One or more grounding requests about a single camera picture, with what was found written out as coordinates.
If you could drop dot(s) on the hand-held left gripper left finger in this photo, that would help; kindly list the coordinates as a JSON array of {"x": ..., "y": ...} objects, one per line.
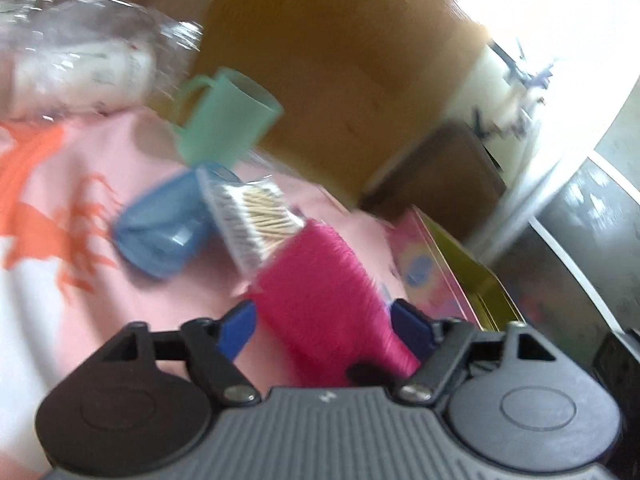
[{"x": 237, "y": 327}]

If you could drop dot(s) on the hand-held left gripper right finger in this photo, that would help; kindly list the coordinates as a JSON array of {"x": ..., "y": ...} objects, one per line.
[{"x": 407, "y": 325}]

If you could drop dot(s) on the pink biscuit tin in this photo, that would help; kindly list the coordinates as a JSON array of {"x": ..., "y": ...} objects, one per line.
[{"x": 425, "y": 265}]

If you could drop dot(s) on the cotton swab pack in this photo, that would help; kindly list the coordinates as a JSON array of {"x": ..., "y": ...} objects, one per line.
[{"x": 255, "y": 220}]

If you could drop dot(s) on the blue plastic container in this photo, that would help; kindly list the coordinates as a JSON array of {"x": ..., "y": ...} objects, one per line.
[{"x": 160, "y": 225}]

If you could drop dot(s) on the pink printed bedsheet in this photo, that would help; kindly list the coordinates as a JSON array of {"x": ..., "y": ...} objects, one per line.
[{"x": 75, "y": 310}]

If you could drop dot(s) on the green plastic cup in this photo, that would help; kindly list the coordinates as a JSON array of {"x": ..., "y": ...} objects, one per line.
[{"x": 225, "y": 120}]

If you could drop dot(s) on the wooden board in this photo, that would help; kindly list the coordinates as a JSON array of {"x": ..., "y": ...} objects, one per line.
[{"x": 325, "y": 60}]

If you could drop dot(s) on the white paper cup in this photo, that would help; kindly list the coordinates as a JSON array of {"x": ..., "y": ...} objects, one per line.
[{"x": 85, "y": 72}]

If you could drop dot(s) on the clear plastic bag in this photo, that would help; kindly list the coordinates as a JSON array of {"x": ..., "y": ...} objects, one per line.
[{"x": 75, "y": 20}]

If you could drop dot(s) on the white window frame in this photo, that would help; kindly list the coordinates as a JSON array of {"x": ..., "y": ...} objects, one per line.
[{"x": 565, "y": 255}]

